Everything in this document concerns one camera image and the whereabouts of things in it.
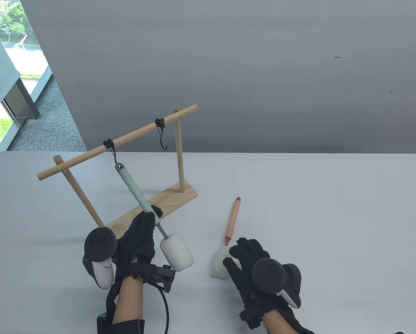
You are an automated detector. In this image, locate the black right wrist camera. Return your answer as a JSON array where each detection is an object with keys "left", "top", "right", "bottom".
[{"left": 239, "top": 300, "right": 266, "bottom": 330}]

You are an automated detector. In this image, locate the black s-hook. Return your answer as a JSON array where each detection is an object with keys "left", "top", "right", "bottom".
[
  {"left": 103, "top": 138, "right": 120, "bottom": 166},
  {"left": 155, "top": 118, "right": 168, "bottom": 151}
]

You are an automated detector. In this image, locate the person's right forearm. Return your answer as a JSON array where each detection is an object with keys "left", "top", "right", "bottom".
[{"left": 262, "top": 308, "right": 316, "bottom": 334}]

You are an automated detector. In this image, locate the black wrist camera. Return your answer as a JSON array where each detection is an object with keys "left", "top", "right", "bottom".
[
  {"left": 131, "top": 264, "right": 176, "bottom": 292},
  {"left": 239, "top": 300, "right": 266, "bottom": 330}
]

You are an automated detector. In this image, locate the black white hand controller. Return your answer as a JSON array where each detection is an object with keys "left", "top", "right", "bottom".
[
  {"left": 83, "top": 227, "right": 118, "bottom": 289},
  {"left": 251, "top": 258, "right": 302, "bottom": 309}
]

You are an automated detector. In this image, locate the orange handle cup brush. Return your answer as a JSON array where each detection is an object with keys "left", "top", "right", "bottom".
[{"left": 210, "top": 197, "right": 242, "bottom": 279}]

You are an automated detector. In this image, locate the glass window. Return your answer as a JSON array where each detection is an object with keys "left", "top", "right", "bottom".
[{"left": 0, "top": 0, "right": 52, "bottom": 167}]

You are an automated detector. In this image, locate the black white left hand controller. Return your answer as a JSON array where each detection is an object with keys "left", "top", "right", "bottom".
[{"left": 83, "top": 227, "right": 118, "bottom": 289}]

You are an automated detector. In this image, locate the person's left hand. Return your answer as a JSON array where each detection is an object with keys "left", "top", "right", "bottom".
[{"left": 115, "top": 205, "right": 164, "bottom": 279}]

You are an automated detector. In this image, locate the wooden hanging rack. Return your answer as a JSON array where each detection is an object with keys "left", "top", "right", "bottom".
[{"left": 37, "top": 104, "right": 199, "bottom": 240}]

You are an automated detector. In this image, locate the person's right hand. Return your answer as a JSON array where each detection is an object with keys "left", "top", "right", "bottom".
[{"left": 223, "top": 238, "right": 301, "bottom": 313}]

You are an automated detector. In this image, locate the person's left forearm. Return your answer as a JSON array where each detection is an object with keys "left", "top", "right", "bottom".
[{"left": 97, "top": 277, "right": 146, "bottom": 334}]

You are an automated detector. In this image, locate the black white right hand controller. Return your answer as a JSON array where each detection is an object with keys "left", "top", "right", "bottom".
[{"left": 251, "top": 258, "right": 302, "bottom": 309}]

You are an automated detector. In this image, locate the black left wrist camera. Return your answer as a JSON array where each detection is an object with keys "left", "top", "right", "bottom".
[{"left": 131, "top": 264, "right": 176, "bottom": 292}]

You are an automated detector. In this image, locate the green handle cup brush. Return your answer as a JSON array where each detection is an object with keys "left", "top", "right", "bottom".
[{"left": 115, "top": 162, "right": 194, "bottom": 272}]

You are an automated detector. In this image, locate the black camera cable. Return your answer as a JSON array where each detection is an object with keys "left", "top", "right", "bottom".
[{"left": 151, "top": 283, "right": 170, "bottom": 334}]

